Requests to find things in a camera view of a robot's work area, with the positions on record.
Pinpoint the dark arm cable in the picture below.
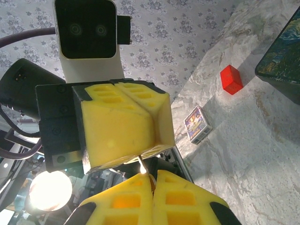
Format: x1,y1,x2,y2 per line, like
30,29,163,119
0,103,43,160

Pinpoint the small printed card box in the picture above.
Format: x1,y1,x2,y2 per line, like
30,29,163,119
183,105,213,145

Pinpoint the red block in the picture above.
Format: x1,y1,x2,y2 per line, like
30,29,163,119
220,64,244,96

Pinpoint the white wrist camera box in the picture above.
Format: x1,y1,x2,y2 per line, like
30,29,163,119
52,0,125,83

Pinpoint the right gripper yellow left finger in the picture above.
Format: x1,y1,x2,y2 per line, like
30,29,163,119
62,173,154,225

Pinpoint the dark painted box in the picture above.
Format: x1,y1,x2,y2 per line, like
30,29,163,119
255,4,300,105

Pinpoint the glowing round lamp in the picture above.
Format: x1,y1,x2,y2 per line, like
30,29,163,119
29,170,73,212

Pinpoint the purple camera cable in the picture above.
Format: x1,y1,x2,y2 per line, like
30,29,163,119
0,27,56,49

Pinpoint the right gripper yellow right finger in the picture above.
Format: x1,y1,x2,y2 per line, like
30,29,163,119
152,169,242,225

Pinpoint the black cable plug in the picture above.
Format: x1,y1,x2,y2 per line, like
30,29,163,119
116,15,133,45

